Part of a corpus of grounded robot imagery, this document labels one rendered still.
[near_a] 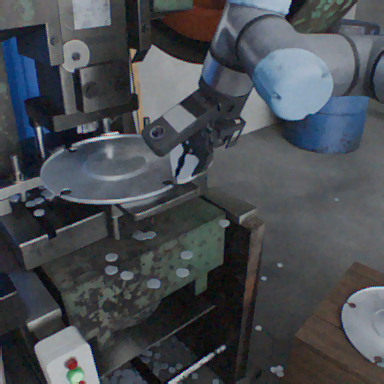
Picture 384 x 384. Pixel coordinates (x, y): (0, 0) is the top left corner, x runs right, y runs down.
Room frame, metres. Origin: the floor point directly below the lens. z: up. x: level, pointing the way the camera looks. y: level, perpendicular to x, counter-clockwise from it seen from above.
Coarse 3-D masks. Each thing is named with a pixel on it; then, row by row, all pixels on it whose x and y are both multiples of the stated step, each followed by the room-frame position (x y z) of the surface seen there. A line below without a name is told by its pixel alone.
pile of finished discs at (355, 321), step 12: (372, 288) 0.77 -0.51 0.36; (348, 300) 0.73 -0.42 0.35; (360, 300) 0.73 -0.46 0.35; (372, 300) 0.73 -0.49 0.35; (348, 312) 0.69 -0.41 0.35; (360, 312) 0.69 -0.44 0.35; (372, 312) 0.69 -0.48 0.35; (348, 324) 0.65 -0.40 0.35; (360, 324) 0.65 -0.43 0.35; (372, 324) 0.64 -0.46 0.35; (348, 336) 0.61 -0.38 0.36; (360, 336) 0.61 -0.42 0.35; (372, 336) 0.61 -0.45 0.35; (360, 348) 0.57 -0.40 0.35; (372, 348) 0.57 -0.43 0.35; (372, 360) 0.53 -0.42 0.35
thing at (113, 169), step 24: (72, 144) 0.78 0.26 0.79; (96, 144) 0.79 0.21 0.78; (120, 144) 0.79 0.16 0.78; (144, 144) 0.79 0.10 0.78; (48, 168) 0.67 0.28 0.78; (72, 168) 0.67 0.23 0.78; (96, 168) 0.66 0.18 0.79; (120, 168) 0.66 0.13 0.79; (144, 168) 0.67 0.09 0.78; (168, 168) 0.67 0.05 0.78; (72, 192) 0.58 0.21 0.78; (96, 192) 0.58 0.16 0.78; (120, 192) 0.58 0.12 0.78; (144, 192) 0.58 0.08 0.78
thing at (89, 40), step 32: (64, 0) 0.69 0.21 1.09; (96, 0) 0.72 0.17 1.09; (64, 32) 0.68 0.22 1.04; (96, 32) 0.72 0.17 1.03; (64, 64) 0.67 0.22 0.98; (96, 64) 0.70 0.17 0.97; (128, 64) 0.76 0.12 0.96; (64, 96) 0.67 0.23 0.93; (96, 96) 0.67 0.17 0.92; (128, 96) 0.76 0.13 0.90
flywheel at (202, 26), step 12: (204, 0) 1.04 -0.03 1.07; (216, 0) 1.01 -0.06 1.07; (300, 0) 0.82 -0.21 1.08; (180, 12) 1.06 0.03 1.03; (192, 12) 1.03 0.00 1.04; (204, 12) 1.01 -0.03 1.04; (216, 12) 0.98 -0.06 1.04; (288, 12) 0.84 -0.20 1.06; (168, 24) 1.10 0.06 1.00; (180, 24) 1.06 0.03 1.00; (192, 24) 1.02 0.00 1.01; (204, 24) 0.99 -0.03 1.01; (216, 24) 0.96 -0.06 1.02; (192, 36) 1.02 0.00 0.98; (204, 36) 0.99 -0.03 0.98
